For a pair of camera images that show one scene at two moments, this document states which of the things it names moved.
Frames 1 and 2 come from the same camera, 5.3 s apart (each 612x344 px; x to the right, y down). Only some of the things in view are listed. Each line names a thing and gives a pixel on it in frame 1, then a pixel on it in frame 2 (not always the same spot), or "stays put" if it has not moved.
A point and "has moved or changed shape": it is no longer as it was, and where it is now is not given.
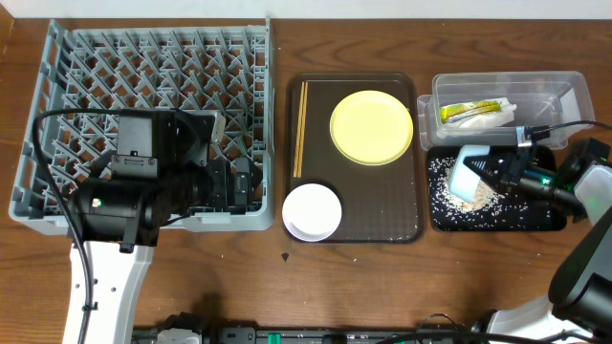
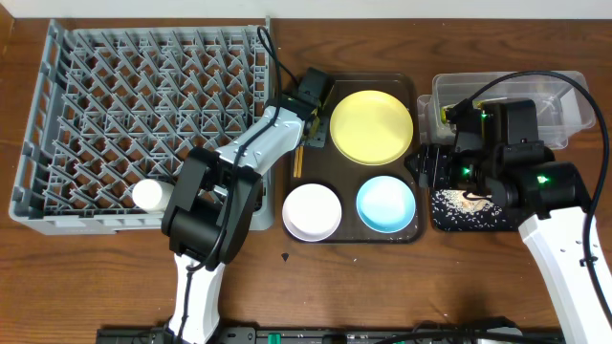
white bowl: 311,212 stays put
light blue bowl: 463,179 has moved or changed shape
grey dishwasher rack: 222,69 stays put
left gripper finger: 247,177 to 316,132
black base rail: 229,334 stays put
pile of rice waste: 490,209 stays put
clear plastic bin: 484,109 stays put
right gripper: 509,169 to 435,160
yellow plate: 371,127 stays put
